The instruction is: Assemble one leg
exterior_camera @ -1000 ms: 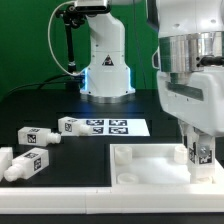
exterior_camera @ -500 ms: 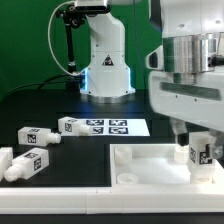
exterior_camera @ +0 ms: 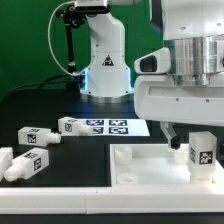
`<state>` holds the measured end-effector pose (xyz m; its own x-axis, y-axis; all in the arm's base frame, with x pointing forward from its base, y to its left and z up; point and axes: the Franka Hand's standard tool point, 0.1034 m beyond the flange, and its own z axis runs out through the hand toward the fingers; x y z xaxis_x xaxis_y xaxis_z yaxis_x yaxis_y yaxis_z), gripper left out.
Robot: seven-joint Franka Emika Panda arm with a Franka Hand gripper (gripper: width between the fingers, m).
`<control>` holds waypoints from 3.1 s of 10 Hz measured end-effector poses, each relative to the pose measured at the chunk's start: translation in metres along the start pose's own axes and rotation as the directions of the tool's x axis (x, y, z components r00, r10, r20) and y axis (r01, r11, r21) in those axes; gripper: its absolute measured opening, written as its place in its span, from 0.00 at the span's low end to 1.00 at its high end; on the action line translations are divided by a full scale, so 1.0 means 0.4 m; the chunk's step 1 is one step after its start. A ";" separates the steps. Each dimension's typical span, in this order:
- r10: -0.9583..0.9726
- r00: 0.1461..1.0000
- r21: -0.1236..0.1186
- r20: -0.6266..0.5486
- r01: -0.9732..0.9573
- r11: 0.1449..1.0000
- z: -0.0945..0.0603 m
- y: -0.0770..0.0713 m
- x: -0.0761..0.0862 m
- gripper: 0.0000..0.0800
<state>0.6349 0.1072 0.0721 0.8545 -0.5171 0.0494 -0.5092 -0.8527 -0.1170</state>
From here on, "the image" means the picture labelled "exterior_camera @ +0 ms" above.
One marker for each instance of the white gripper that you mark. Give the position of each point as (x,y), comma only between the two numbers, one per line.
(157,98)

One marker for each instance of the white square tabletop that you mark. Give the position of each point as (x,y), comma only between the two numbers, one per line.
(146,165)

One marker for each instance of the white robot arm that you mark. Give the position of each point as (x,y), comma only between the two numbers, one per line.
(182,82)

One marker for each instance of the white sheet with tags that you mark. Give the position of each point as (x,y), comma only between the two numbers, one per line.
(118,127)

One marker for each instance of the white U-shaped obstacle fence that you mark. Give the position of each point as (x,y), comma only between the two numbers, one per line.
(116,199)

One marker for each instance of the white block at left edge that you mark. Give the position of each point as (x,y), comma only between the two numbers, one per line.
(6,157)

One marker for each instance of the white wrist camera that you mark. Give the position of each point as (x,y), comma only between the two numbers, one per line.
(157,62)

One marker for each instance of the black camera stand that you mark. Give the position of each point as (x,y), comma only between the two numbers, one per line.
(72,20)

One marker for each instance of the silver camera on stand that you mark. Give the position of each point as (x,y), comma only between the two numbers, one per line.
(92,6)

